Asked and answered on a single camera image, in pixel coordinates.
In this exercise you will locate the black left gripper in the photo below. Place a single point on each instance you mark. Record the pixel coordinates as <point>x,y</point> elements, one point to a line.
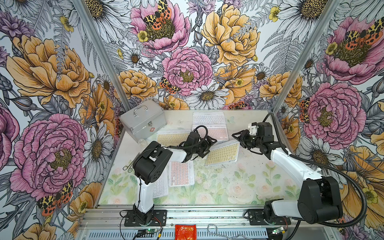
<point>210,142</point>

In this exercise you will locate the left aluminium frame post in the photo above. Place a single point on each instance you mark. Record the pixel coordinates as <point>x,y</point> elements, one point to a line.
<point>94,36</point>

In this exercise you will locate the red packet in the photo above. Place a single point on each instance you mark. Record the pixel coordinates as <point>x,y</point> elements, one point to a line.
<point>185,232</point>

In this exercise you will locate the right aluminium frame post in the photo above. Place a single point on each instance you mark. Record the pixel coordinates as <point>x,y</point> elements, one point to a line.
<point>313,38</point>

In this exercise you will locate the aluminium frame post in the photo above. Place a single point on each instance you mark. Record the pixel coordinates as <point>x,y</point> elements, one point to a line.
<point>313,38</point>
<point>94,36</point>

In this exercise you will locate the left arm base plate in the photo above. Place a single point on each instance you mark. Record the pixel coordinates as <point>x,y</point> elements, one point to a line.
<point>154,218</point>

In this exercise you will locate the white keyboard far centre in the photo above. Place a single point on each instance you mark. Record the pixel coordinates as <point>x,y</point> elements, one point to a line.
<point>216,118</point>

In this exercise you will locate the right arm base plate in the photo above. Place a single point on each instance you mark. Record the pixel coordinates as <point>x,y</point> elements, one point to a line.
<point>262,217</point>

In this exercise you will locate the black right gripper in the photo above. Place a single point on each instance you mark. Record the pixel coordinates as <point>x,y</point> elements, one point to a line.
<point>243,134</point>

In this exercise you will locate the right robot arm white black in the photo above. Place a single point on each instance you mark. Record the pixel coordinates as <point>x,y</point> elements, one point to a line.
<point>319,198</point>

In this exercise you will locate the white keyboard near left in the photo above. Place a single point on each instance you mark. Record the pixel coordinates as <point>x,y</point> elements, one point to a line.
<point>161,188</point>

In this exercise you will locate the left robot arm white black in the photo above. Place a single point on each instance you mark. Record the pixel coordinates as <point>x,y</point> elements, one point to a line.
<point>150,164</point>

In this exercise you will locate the aluminium front rail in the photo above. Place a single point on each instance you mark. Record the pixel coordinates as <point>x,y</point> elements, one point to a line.
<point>108,217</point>

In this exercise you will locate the pink keyboard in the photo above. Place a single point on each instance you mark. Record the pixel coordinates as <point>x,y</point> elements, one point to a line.
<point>181,174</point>

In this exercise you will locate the white keyboard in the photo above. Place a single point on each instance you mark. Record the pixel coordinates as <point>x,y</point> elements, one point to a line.
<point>216,118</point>
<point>161,188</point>

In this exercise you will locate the silver metal case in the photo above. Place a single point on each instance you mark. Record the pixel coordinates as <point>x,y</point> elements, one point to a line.
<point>144,120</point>

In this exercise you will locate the pink keyboard edge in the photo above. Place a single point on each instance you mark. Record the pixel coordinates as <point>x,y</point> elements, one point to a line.
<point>218,132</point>

